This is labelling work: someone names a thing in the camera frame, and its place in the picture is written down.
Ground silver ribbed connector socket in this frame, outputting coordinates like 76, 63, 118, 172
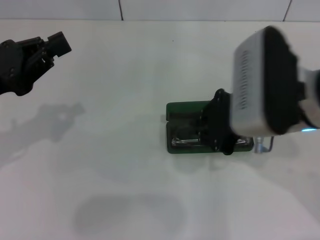
253, 136, 265, 154

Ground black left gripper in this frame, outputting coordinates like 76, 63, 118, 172
0, 30, 73, 97

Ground green glasses case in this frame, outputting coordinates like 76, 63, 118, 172
165, 100, 255, 155

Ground grey black wrist camera box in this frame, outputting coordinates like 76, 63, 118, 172
229, 24, 307, 136

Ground clear white glasses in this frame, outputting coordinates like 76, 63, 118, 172
171, 129, 252, 147

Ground grey right gripper cable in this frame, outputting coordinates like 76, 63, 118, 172
262, 136, 275, 153

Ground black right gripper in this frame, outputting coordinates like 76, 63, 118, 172
199, 87, 239, 156

